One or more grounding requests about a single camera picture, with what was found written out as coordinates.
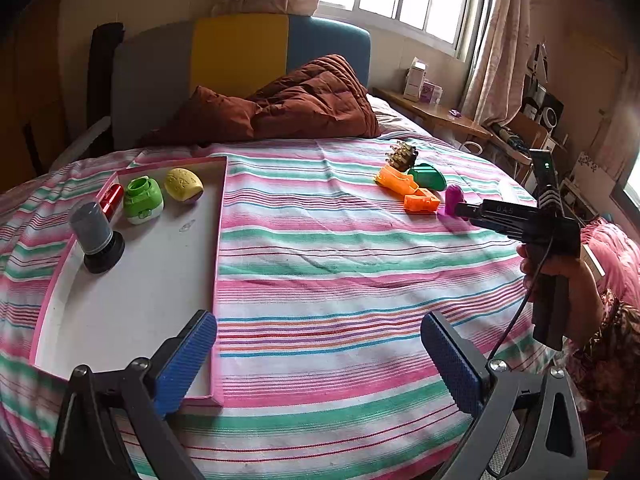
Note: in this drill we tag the wooden desk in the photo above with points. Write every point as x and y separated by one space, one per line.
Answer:
440 112

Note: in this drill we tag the green plastic toy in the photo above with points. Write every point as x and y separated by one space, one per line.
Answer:
427 177

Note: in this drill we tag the green and white gadget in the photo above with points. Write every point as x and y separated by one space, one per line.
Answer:
142 200

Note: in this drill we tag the yellow oval case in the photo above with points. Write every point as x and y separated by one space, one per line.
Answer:
182 185

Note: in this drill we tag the beige floral curtain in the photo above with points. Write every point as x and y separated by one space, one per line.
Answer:
495 45

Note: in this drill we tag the person's right forearm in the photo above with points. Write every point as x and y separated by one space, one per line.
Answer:
610 355

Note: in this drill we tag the grey cylinder with black base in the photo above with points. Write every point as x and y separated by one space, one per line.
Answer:
92 230

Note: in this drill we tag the grey yellow blue headboard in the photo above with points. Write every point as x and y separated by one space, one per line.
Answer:
235 45

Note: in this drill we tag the purple plastic toy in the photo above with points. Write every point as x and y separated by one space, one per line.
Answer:
452 196

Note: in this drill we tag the pink tray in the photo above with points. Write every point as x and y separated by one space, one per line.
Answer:
140 285

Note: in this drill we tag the cluttered shelf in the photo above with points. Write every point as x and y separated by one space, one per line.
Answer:
575 110

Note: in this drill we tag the white pillow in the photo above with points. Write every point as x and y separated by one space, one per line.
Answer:
395 120

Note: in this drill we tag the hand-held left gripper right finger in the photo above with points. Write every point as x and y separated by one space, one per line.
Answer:
452 360

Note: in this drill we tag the orange plastic toy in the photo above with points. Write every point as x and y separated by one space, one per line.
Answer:
395 179

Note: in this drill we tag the brown quilt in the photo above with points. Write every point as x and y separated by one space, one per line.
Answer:
310 105

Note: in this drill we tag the purple box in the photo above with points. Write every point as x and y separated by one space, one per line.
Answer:
432 94

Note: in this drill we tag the person's right hand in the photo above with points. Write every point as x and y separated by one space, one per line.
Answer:
585 300

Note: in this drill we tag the orange toy block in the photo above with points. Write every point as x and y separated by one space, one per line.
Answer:
422 202

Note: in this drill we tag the person's pink clothing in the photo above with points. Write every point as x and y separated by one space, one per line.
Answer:
620 255

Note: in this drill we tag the wooden chair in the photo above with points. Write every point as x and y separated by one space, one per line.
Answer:
520 130

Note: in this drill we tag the red metallic cylinder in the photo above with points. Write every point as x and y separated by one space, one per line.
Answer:
112 200

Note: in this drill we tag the grey bed rail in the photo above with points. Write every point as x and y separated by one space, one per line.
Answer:
82 142

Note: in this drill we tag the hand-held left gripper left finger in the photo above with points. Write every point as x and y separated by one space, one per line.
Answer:
185 360

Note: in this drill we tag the striped bedsheet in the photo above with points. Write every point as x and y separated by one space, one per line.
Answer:
325 270

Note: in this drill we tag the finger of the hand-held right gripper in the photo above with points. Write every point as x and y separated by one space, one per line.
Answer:
464 210

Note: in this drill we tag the brown wooden wardrobe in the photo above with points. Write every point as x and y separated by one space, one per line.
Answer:
35 85

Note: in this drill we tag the white carton box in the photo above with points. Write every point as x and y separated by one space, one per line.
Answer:
414 80

